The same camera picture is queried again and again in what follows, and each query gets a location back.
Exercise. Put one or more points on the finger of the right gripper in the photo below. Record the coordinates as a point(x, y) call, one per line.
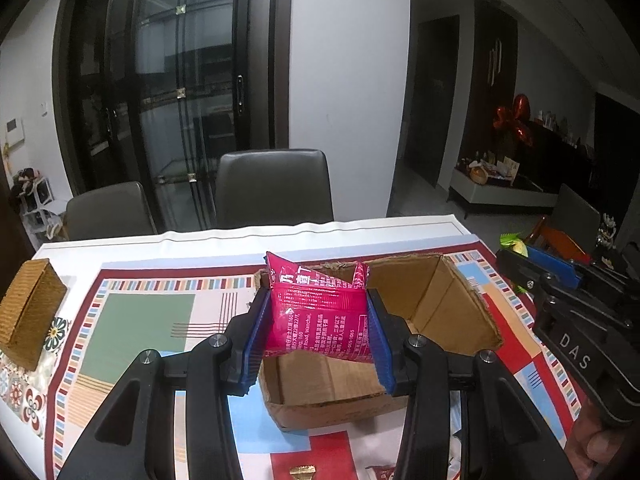
point(520, 271)
point(552, 264)

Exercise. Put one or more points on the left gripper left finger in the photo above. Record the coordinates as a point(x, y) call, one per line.
point(131, 436)

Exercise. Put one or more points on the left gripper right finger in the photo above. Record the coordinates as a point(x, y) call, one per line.
point(503, 435)

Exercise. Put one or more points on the magenta snack packet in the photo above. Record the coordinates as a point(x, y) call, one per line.
point(316, 312)

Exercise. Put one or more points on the red white snack packet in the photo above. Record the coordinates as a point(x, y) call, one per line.
point(380, 472)

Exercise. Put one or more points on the gold candy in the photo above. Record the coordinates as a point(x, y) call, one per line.
point(303, 472)

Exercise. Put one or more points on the right hand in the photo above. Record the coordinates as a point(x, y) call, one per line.
point(590, 444)

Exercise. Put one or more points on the red wooden chair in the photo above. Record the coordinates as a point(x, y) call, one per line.
point(556, 242)

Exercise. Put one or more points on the brown cardboard box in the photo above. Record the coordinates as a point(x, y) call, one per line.
point(419, 293)

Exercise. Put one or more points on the white low cabinet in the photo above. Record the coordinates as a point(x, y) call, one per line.
point(495, 194)

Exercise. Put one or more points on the colourful patterned tablecloth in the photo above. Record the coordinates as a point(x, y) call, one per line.
point(169, 291)

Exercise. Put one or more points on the red foil balloon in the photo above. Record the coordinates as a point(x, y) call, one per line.
point(514, 119)

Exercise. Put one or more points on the grey chair left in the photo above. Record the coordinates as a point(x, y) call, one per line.
point(117, 210)

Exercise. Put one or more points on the woven wicker box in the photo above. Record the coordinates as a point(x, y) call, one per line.
point(26, 312)

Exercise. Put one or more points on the white shoe rack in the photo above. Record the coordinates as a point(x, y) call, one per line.
point(42, 215)

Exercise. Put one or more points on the dark glass sliding door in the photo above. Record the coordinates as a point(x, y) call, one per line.
point(157, 91)

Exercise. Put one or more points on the white wall intercom panel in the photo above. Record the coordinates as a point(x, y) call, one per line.
point(15, 134)

